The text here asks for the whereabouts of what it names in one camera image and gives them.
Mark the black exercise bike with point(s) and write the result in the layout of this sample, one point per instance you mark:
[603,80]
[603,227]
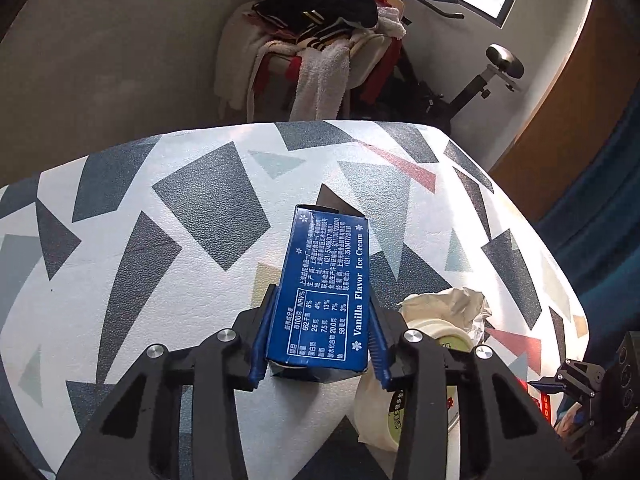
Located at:
[450,95]

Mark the red paper packet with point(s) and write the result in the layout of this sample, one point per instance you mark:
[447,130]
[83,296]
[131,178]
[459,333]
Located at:
[545,405]

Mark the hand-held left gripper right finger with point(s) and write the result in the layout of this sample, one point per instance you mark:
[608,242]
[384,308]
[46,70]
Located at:
[377,345]

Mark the wooden door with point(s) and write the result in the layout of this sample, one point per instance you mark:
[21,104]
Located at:
[550,135]

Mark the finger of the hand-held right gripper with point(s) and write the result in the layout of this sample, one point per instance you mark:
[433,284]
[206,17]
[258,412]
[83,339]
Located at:
[580,422]
[565,380]

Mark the beige chair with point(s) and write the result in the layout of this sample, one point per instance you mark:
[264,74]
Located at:
[270,70]

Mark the white towel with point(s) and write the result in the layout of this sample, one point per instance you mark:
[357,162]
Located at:
[320,80]

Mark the patterned round table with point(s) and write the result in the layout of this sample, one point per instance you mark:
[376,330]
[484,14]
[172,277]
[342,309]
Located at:
[150,210]

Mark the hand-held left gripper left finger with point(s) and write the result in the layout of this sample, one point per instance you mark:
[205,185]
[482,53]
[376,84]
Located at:
[262,335]

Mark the blue carton box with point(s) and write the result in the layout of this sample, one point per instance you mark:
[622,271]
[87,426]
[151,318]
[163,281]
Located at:
[325,290]

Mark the pile of dark clothes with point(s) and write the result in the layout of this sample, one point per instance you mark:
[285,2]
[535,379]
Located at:
[325,5]

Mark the red cloth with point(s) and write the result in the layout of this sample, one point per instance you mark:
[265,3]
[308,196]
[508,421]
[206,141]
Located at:
[380,70]

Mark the white cup with peeled lid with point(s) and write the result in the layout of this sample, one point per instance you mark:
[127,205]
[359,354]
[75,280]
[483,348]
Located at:
[440,325]

